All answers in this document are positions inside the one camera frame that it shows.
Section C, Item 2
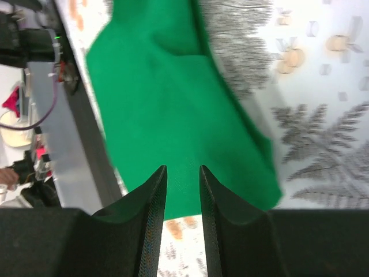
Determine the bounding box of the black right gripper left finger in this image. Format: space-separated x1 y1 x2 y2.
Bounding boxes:
1 166 167 276

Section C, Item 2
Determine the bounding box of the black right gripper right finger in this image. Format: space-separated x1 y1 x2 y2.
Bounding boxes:
199 166 368 276

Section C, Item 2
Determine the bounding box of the green t shirt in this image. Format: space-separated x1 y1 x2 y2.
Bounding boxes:
86 1 282 220

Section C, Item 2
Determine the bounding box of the floral patterned table mat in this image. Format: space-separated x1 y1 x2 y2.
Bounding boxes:
62 1 368 276

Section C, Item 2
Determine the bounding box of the aluminium frame rail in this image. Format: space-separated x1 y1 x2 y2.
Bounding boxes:
28 1 122 214

